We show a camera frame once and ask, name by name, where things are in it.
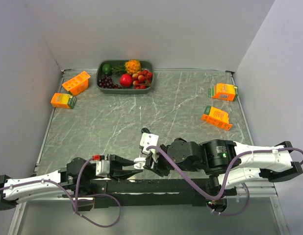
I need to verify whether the orange box back right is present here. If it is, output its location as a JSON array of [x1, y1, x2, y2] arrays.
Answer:
[[208, 83, 238, 101]]

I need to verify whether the black earbud charging case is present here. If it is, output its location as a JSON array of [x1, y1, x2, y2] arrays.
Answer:
[[141, 127, 151, 134]]

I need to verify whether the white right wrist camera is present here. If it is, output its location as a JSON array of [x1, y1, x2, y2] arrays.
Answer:
[[140, 133, 159, 162]]

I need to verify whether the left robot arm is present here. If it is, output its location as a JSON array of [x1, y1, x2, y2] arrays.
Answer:
[[0, 154, 146, 211]]

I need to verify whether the dark grape bunch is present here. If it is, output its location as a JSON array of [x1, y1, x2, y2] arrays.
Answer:
[[98, 75, 122, 89]]

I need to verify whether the white earbud charging case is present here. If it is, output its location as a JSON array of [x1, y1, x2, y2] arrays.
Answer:
[[133, 157, 146, 170]]

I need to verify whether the orange green box left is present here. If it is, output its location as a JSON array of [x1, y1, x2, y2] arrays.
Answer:
[[50, 93, 76, 109]]

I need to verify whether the green leafy sprig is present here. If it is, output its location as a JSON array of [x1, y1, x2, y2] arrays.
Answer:
[[112, 65, 127, 75]]

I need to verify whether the red apple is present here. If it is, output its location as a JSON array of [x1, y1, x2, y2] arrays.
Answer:
[[120, 74, 133, 88]]

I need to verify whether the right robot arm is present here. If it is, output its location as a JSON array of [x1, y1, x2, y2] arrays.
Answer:
[[140, 133, 303, 195]]

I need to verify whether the grey-green fruit tray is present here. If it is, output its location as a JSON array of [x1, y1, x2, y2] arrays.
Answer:
[[96, 59, 156, 94]]

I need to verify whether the orange box back left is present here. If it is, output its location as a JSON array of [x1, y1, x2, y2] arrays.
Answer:
[[62, 71, 91, 96]]

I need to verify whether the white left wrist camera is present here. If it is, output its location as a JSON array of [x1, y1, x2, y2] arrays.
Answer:
[[92, 155, 110, 177]]

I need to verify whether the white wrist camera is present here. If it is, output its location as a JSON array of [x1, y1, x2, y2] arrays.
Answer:
[[92, 155, 110, 177], [140, 133, 159, 162]]

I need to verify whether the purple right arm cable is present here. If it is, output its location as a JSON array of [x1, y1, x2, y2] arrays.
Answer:
[[146, 145, 303, 216]]

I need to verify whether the aluminium frame rail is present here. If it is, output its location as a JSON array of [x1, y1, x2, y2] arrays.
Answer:
[[236, 186, 278, 197]]

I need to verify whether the green lime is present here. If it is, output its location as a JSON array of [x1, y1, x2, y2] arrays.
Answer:
[[101, 64, 112, 75]]

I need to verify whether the red lychee bunch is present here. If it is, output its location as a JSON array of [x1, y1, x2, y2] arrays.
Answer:
[[132, 70, 153, 89]]

